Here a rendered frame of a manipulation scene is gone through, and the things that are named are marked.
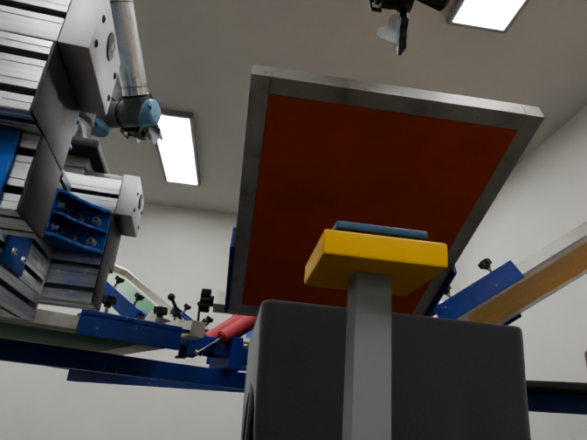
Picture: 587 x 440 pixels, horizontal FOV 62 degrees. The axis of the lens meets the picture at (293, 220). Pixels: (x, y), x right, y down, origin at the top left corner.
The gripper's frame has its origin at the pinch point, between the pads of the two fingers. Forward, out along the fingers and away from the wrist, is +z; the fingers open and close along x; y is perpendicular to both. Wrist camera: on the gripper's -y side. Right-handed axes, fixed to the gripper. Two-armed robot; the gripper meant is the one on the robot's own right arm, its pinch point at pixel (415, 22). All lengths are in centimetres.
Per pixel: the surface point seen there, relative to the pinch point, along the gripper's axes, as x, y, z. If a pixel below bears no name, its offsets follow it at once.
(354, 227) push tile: 5, 16, 56
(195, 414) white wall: -474, 59, -68
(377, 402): -3, 12, 71
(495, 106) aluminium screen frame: -10.3, -18.9, 8.3
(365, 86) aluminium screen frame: -10.2, 7.5, 8.0
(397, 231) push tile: 5, 11, 56
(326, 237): 6, 19, 58
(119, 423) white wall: -478, 132, -54
